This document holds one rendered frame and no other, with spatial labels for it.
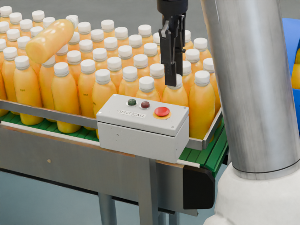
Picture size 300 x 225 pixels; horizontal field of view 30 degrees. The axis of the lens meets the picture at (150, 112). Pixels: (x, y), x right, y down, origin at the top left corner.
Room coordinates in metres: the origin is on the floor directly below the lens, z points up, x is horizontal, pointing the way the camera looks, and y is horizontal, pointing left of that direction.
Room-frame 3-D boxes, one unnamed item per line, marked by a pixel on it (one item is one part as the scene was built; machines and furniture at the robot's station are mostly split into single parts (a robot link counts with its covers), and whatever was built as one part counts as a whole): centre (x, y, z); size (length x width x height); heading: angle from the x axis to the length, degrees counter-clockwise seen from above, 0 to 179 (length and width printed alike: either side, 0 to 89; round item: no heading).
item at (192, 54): (1.39, -0.13, 1.10); 0.04 x 0.04 x 0.02
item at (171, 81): (1.23, -0.06, 1.13); 0.03 x 0.01 x 0.07; 66
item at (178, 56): (1.27, -0.08, 1.13); 0.03 x 0.01 x 0.07; 66
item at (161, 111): (1.09, -0.03, 1.11); 0.04 x 0.04 x 0.01
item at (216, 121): (1.33, -0.22, 0.96); 0.40 x 0.01 x 0.03; 156
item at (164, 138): (1.11, 0.02, 1.05); 0.20 x 0.10 x 0.10; 66
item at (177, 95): (1.25, -0.07, 0.99); 0.07 x 0.07 x 0.19
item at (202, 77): (1.26, -0.14, 1.10); 0.04 x 0.04 x 0.02
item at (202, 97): (1.26, -0.14, 0.99); 0.07 x 0.07 x 0.19
